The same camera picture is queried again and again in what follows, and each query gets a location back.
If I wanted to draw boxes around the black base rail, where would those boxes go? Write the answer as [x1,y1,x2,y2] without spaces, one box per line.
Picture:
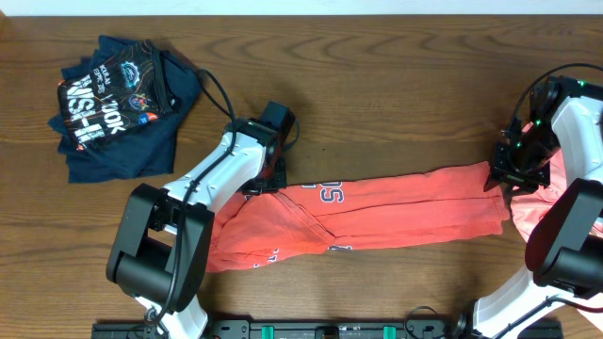
[91,319,564,339]

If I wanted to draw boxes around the pink t-shirt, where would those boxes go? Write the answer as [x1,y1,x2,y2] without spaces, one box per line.
[511,121,603,331]

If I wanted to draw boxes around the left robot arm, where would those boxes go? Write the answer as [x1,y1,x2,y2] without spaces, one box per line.
[91,102,296,338]

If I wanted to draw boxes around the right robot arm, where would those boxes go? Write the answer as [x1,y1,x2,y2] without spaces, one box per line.
[450,73,602,338]

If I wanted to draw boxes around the left black cable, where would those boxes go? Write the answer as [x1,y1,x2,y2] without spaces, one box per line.
[143,68,302,339]

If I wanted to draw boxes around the red-orange t-shirt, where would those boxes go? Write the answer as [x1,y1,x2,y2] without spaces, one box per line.
[206,162,510,272]

